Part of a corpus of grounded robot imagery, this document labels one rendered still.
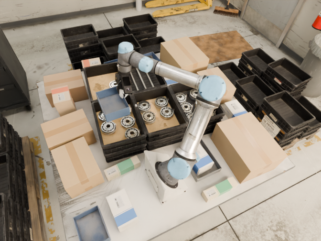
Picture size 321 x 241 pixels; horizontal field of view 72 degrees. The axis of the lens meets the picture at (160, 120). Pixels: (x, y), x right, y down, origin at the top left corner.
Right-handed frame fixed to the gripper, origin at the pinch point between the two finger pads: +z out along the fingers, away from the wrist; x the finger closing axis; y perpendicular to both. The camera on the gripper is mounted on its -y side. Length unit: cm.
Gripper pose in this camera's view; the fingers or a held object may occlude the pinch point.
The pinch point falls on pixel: (123, 97)
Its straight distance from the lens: 140.9
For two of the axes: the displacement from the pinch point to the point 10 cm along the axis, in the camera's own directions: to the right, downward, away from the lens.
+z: -1.7, 6.4, 7.5
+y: -4.0, -7.4, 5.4
